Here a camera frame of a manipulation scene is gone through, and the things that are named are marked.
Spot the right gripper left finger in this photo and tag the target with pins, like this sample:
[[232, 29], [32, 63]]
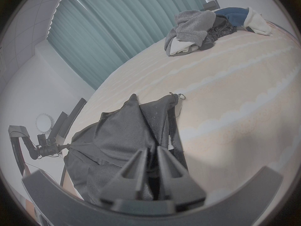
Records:
[[129, 185]]

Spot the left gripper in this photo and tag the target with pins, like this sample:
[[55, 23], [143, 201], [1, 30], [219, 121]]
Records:
[[53, 148]]

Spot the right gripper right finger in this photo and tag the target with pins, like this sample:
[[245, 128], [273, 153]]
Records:
[[176, 185]]

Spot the black T-shirt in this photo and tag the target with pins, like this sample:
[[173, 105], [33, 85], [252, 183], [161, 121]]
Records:
[[122, 131]]

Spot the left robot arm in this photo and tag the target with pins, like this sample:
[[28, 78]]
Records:
[[17, 147]]

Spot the bed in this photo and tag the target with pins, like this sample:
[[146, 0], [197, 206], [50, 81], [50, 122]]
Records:
[[235, 79]]

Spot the pile of clothes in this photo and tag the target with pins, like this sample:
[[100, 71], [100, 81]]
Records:
[[190, 27]]

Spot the round white mirror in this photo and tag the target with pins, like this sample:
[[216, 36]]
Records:
[[43, 122]]

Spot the blue-green curtain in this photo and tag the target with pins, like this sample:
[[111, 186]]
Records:
[[75, 46], [141, 13]]

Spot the grey bedside table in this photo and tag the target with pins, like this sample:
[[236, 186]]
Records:
[[209, 5]]

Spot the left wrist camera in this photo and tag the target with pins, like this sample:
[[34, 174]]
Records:
[[51, 140]]

